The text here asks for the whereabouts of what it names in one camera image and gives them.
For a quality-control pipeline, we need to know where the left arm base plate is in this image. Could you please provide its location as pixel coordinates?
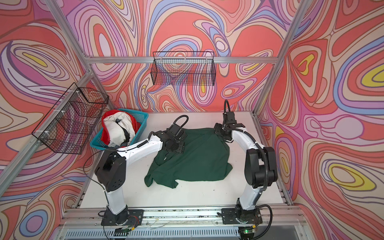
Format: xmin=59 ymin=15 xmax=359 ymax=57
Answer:
xmin=98 ymin=209 xmax=144 ymax=227

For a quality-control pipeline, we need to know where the black wire basket left wall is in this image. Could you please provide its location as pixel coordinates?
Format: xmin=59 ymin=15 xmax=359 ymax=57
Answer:
xmin=32 ymin=83 xmax=109 ymax=155

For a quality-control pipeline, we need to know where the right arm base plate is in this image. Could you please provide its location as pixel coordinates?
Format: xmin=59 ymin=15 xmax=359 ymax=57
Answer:
xmin=217 ymin=208 xmax=263 ymax=226

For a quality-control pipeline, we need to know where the red t shirt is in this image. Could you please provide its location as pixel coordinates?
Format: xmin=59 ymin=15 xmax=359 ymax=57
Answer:
xmin=101 ymin=110 xmax=141 ymax=148

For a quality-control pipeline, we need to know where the teal plastic laundry basket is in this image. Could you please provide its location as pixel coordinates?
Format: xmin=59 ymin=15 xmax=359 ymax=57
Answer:
xmin=90 ymin=109 xmax=149 ymax=150

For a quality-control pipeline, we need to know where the black wire basket back wall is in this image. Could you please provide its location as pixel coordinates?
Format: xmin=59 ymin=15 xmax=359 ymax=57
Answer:
xmin=151 ymin=51 xmax=216 ymax=87

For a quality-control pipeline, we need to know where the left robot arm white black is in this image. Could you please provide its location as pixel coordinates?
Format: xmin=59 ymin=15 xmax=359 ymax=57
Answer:
xmin=95 ymin=115 xmax=189 ymax=227

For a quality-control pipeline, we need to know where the aluminium mounting rail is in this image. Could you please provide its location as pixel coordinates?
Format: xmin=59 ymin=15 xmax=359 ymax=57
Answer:
xmin=52 ymin=205 xmax=314 ymax=240

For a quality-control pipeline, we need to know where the black wire basket wall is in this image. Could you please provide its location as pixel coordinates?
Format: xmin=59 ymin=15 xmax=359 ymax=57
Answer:
xmin=151 ymin=51 xmax=216 ymax=87
xmin=32 ymin=83 xmax=109 ymax=155

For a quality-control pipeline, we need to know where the green t shirt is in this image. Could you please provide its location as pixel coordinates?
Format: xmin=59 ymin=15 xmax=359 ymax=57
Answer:
xmin=144 ymin=128 xmax=233 ymax=189

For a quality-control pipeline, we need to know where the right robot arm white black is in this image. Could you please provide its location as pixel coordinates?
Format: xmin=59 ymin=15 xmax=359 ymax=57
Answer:
xmin=214 ymin=100 xmax=278 ymax=225

